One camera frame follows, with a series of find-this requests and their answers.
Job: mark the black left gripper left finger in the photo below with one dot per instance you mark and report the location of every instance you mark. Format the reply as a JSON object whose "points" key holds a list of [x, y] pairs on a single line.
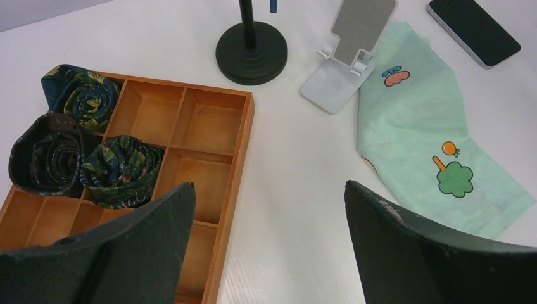
{"points": [[135, 258]]}

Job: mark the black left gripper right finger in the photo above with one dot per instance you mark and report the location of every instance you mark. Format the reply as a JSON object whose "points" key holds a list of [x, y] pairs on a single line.
{"points": [[403, 257]]}

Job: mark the black clamp phone stand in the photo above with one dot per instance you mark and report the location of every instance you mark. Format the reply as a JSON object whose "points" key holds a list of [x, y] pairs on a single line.
{"points": [[251, 53]]}

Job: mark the white folding phone stand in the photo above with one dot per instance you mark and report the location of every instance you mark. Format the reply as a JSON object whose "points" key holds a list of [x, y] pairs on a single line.
{"points": [[359, 25]]}

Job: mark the black smartphone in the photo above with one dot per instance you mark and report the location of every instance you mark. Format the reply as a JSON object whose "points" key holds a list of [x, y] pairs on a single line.
{"points": [[478, 33]]}

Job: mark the blue smartphone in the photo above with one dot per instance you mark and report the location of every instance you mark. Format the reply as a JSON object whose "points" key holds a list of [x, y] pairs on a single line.
{"points": [[273, 6]]}

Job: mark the rolled dark floral tie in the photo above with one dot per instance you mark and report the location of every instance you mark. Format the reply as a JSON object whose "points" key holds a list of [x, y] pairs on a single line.
{"points": [[121, 172]]}

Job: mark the green cartoon towel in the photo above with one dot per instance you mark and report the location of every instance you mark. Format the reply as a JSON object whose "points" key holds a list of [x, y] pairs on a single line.
{"points": [[413, 130]]}

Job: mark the orange compartment tray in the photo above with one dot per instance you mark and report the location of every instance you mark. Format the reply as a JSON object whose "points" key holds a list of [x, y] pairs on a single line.
{"points": [[204, 132]]}

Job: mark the rolled dark patterned tie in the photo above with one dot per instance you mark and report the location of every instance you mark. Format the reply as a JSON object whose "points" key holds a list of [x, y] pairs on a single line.
{"points": [[85, 95]]}

